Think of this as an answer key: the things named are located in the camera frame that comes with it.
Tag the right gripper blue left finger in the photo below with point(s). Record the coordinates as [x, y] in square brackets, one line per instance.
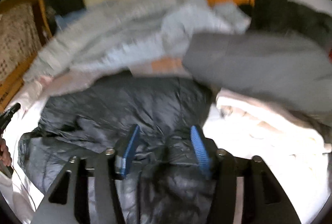
[126, 151]

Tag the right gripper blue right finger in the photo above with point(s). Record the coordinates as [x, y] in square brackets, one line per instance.
[205, 150]

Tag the black puffer jacket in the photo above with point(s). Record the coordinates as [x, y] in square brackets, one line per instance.
[165, 184]

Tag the person's left hand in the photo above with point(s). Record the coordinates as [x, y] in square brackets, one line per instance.
[5, 154]

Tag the white folded garment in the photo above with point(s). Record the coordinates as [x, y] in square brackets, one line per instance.
[273, 125]

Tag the light blue duvet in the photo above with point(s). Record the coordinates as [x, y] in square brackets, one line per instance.
[118, 34]

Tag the grey folded garment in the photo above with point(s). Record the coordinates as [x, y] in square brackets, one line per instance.
[292, 71]

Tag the dark jacket on pile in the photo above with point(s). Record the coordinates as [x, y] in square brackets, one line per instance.
[286, 16]

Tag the wooden bed frame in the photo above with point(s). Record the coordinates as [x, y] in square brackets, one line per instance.
[23, 32]

